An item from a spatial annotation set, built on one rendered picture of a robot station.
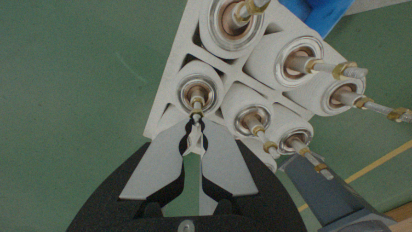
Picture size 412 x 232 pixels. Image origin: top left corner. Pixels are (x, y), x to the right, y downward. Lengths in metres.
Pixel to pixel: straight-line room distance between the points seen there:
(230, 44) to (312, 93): 0.18
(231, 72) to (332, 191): 0.61
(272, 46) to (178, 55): 0.17
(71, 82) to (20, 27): 0.17
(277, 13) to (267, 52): 0.09
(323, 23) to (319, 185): 0.59
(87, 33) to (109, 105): 0.24
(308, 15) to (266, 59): 0.34
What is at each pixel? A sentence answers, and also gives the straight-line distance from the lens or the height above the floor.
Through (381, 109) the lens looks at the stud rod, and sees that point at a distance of 0.30.
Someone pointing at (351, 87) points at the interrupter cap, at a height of 0.25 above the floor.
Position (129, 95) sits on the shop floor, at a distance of 0.55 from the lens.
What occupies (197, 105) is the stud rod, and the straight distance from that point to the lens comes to 0.16.
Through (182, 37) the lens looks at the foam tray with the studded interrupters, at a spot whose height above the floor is 0.18.
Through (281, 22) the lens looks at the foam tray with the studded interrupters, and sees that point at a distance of 0.31.
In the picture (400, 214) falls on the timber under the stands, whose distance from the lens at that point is 2.13.
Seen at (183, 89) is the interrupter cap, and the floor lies 0.25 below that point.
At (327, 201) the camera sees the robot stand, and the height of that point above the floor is 0.23.
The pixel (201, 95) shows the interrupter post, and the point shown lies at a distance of 0.18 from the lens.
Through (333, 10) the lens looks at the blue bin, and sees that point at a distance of 0.49.
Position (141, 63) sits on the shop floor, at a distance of 0.49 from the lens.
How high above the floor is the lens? 0.45
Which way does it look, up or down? 61 degrees down
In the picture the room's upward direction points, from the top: 175 degrees clockwise
